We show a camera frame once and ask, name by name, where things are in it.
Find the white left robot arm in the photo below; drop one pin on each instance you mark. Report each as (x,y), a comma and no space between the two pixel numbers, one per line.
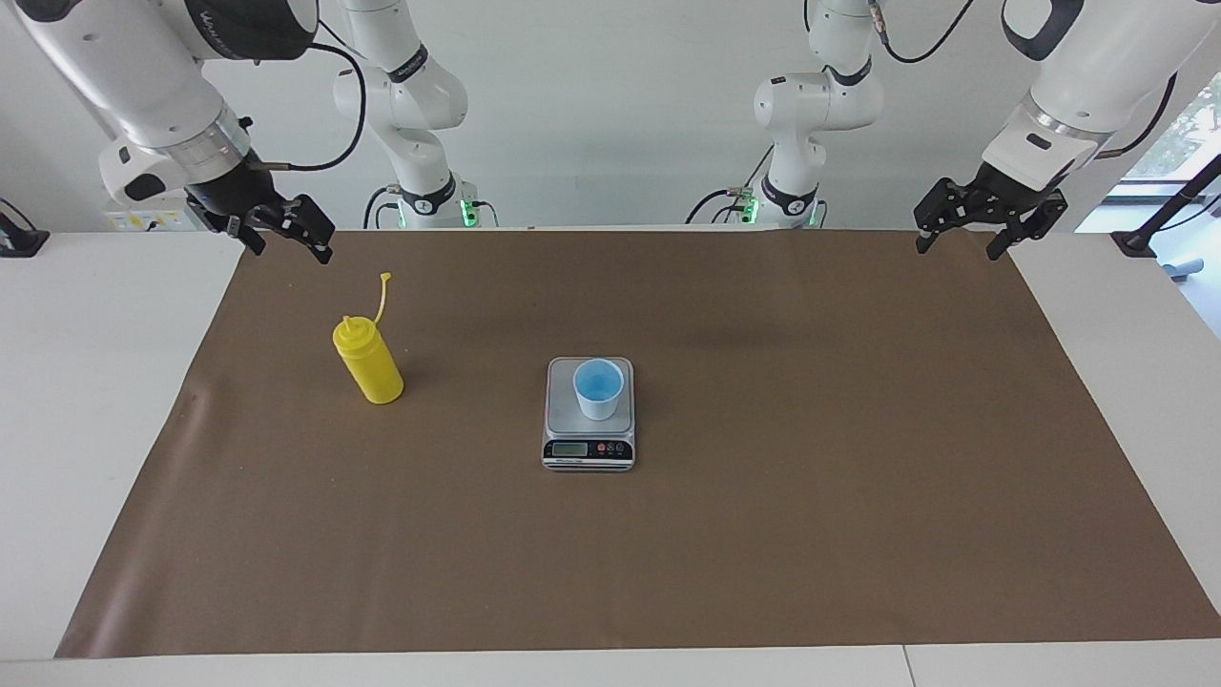
(1097,67)

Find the black clamp stand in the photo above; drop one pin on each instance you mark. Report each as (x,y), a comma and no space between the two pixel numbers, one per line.
(19,243)

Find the small blue object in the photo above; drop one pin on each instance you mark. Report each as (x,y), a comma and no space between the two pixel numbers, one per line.
(1183,267)

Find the black slanted pole stand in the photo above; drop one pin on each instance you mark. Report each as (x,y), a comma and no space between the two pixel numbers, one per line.
(1135,240)

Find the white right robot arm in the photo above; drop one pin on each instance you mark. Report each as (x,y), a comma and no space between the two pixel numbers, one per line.
(124,76)

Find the window with greenery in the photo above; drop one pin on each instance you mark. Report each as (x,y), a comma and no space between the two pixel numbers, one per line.
(1192,134)

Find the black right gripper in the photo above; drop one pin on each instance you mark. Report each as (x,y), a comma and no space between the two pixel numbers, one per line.
(243,191)

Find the brown paper table mat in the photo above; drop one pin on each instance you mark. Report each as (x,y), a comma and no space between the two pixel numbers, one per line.
(610,553)

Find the silver digital kitchen scale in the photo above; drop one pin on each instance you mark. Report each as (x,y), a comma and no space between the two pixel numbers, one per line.
(589,447)

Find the white wall socket strip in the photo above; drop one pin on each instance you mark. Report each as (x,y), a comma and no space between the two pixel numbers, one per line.
(143,221)

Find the light blue plastic cup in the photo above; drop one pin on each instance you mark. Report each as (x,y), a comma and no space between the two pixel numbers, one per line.
(598,391)

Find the yellow squeeze bottle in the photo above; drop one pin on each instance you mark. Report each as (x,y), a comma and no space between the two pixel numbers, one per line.
(372,367)

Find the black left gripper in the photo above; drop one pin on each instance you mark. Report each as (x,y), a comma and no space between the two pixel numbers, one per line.
(999,191)

